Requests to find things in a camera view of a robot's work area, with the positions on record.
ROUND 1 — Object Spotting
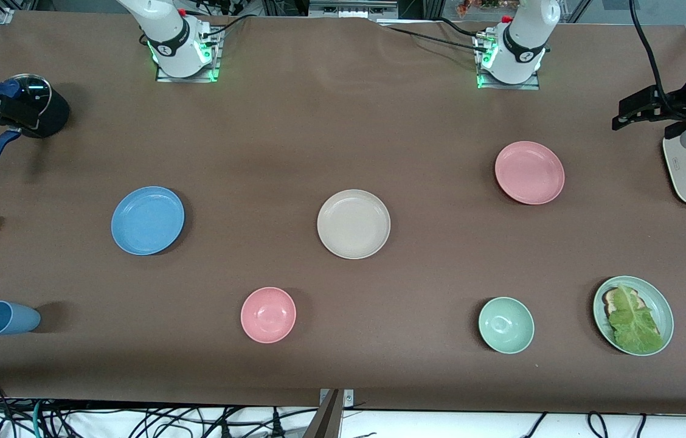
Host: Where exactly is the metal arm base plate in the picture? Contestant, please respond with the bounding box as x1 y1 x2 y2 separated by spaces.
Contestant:
154 27 222 83
474 30 541 91

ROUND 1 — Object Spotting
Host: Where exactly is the small green bowl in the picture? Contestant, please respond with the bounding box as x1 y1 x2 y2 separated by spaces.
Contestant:
478 296 535 355

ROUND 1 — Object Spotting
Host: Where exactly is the small metal bracket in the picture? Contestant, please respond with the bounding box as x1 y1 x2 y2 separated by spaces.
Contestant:
319 389 355 407

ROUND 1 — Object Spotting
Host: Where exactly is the small pink bowl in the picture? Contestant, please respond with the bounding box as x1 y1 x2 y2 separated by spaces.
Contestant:
240 287 297 344

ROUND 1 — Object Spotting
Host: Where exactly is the green plate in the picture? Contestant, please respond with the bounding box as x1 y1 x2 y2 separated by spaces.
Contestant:
592 276 675 356

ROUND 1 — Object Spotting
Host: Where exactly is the dark saucepan with blue handle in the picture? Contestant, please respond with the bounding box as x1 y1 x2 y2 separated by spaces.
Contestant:
0 85 71 181

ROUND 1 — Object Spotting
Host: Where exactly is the toasted bread slice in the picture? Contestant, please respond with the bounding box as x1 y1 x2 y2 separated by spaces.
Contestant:
602 287 645 317

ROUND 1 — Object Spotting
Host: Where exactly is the blue plate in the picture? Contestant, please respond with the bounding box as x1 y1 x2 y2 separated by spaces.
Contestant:
111 186 185 256

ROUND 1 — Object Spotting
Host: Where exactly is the long black base cable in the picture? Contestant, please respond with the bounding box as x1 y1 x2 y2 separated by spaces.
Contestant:
378 23 485 52

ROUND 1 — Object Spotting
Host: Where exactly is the pink plate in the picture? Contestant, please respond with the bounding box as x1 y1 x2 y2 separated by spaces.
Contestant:
494 141 566 206

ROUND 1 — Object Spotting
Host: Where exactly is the colourful toy food pile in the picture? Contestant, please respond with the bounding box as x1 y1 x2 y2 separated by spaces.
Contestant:
456 0 517 17

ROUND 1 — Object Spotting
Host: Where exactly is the teal floor cable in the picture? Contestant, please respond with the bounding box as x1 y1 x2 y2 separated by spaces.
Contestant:
30 400 47 438

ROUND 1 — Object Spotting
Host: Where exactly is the dark slanted bar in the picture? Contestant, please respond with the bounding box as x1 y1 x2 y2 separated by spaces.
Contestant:
302 389 344 438

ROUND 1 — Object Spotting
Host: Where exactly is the green lettuce leaf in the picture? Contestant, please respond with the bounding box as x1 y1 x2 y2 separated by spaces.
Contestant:
606 284 665 355

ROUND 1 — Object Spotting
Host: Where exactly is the grey metal box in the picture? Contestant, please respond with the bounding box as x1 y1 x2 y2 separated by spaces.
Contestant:
308 0 400 19

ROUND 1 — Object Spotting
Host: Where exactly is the blue plastic cup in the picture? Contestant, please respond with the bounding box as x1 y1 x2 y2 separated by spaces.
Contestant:
0 301 41 336

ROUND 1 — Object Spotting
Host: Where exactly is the beige plate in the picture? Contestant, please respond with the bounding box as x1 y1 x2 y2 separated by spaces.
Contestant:
317 189 392 260

